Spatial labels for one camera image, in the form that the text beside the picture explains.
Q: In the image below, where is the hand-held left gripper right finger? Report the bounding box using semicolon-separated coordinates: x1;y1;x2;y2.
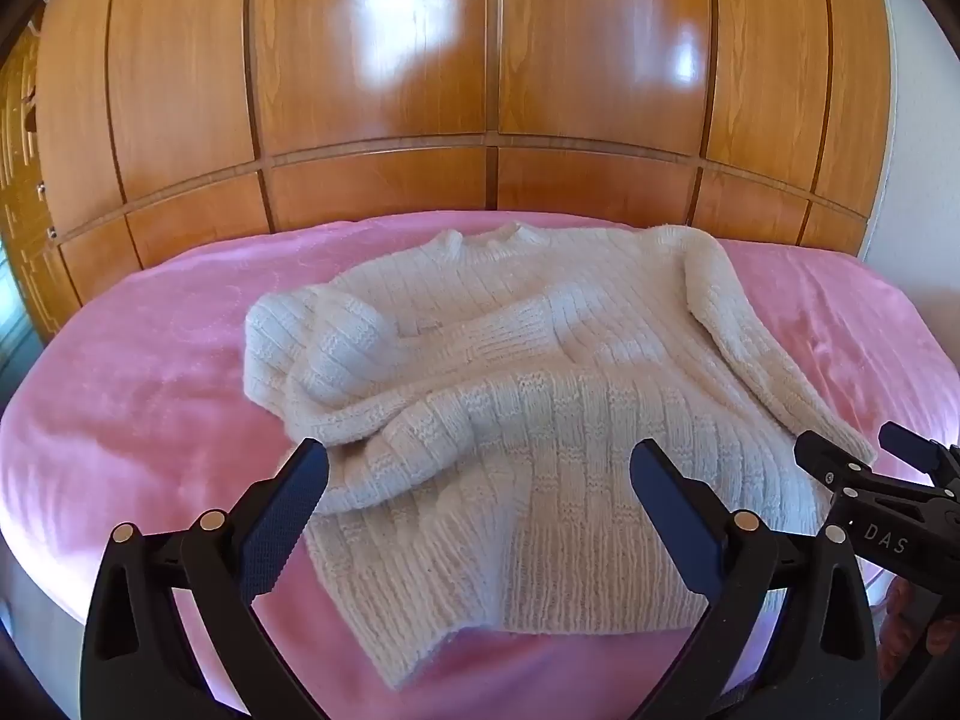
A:
630;439;882;720

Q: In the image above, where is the wooden wardrobe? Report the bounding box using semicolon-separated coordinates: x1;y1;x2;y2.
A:
30;0;897;338

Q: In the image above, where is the white bed mattress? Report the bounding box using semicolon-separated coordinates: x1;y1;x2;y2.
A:
0;525;87;661

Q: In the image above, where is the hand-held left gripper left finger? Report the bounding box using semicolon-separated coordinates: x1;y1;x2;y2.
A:
81;437;331;720

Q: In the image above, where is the person's right hand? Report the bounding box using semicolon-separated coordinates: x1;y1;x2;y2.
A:
874;580;960;665

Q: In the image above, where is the white knitted sweater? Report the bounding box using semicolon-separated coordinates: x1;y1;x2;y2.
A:
244;221;878;691

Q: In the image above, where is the pink blanket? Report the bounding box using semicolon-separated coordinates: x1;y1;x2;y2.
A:
0;210;960;720

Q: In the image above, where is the carved wooden cabinet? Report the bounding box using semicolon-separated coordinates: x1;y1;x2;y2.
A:
0;15;83;342

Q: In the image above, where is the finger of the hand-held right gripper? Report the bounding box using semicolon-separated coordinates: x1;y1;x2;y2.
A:
793;429;878;500
879;422;960;481

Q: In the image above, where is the wooden framed window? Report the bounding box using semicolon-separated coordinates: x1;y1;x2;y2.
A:
0;240;42;421

